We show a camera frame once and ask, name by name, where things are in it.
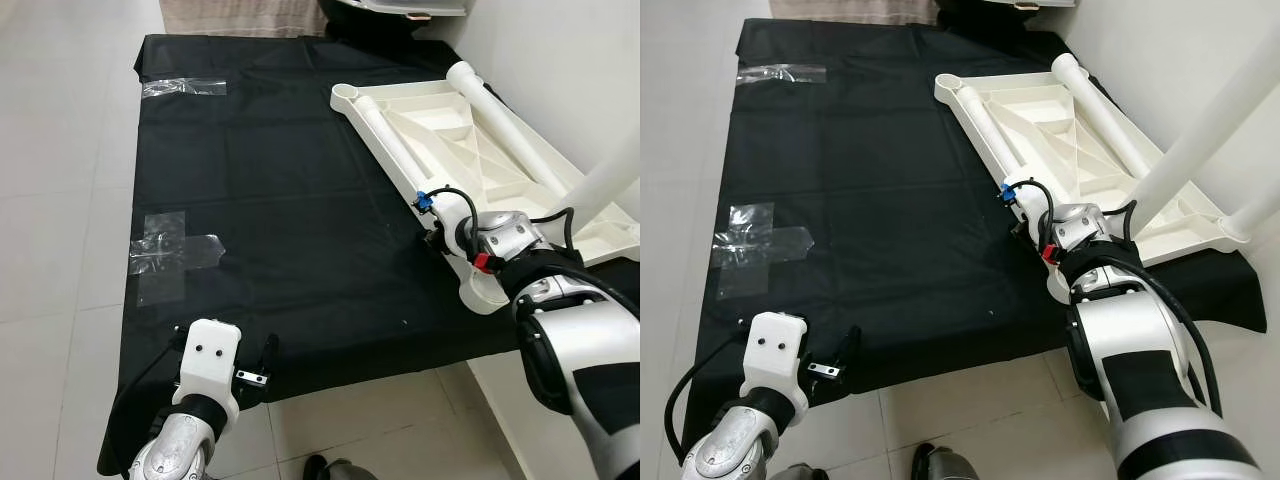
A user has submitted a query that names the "white plastic table leg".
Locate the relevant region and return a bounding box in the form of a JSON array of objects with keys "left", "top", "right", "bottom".
[
  {"left": 1225, "top": 188, "right": 1280, "bottom": 243},
  {"left": 445, "top": 60, "right": 593, "bottom": 206},
  {"left": 1130, "top": 38, "right": 1280, "bottom": 223},
  {"left": 572, "top": 125, "right": 640, "bottom": 219},
  {"left": 955, "top": 85, "right": 1026, "bottom": 183},
  {"left": 1050, "top": 52, "right": 1166, "bottom": 181},
  {"left": 355, "top": 95, "right": 433, "bottom": 206}
]

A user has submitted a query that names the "grey black robot right foot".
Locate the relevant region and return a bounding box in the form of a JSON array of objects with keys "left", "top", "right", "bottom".
[
  {"left": 303, "top": 455, "right": 379, "bottom": 480},
  {"left": 912, "top": 443, "right": 986, "bottom": 480}
]

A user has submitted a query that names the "black tablecloth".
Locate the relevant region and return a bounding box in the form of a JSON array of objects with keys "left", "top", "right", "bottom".
[
  {"left": 97, "top": 33, "right": 640, "bottom": 476},
  {"left": 680, "top": 18, "right": 1269, "bottom": 456}
]

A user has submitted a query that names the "white plastic children table top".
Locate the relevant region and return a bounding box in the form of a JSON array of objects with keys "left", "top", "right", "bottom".
[
  {"left": 330, "top": 78, "right": 640, "bottom": 317},
  {"left": 933, "top": 70, "right": 1253, "bottom": 303}
]

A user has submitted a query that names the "cross-shaped clear tape patch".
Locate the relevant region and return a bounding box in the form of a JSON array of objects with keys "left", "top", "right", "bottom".
[
  {"left": 128, "top": 210, "right": 226, "bottom": 308},
  {"left": 710, "top": 202, "right": 816, "bottom": 301}
]

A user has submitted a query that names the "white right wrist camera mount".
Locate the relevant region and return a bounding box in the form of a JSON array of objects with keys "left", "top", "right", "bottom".
[
  {"left": 412, "top": 188, "right": 481, "bottom": 263},
  {"left": 1005, "top": 180, "right": 1061, "bottom": 251}
]

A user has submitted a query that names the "clear tape strip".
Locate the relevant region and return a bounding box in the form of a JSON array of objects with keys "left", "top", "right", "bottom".
[
  {"left": 140, "top": 77, "right": 228, "bottom": 98},
  {"left": 737, "top": 63, "right": 829, "bottom": 86}
]

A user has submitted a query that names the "beige cloth covered bench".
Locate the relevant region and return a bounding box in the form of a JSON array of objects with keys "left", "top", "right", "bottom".
[
  {"left": 770, "top": 0, "right": 941, "bottom": 26},
  {"left": 160, "top": 0, "right": 331, "bottom": 39}
]

